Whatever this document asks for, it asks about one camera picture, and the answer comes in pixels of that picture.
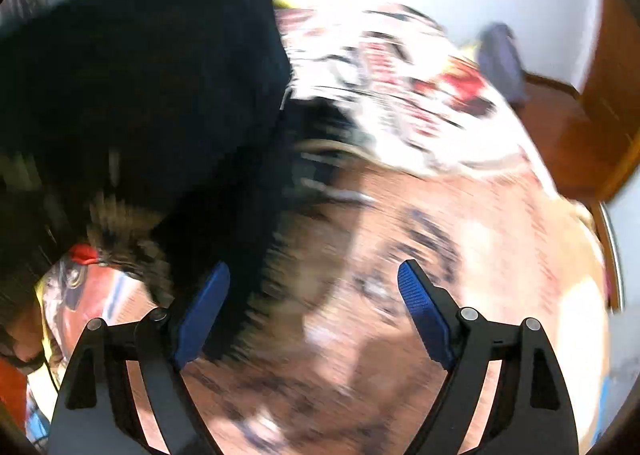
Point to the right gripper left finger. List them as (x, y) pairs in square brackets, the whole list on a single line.
[(95, 412)]

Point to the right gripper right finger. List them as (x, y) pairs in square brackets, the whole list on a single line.
[(531, 411)]

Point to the navy patterned zip cardigan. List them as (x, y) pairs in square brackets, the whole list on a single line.
[(161, 133)]

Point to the orange sleeved left forearm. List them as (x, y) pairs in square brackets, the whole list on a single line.
[(13, 392)]

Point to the person left hand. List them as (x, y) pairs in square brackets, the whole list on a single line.
[(21, 341)]

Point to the red folded garment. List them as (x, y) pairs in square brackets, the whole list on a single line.
[(83, 254)]

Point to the printed patchwork bed cover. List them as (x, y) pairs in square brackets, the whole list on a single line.
[(434, 166)]

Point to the wooden door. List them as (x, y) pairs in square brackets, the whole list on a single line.
[(608, 150)]

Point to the grey backpack on floor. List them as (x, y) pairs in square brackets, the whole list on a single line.
[(500, 63)]

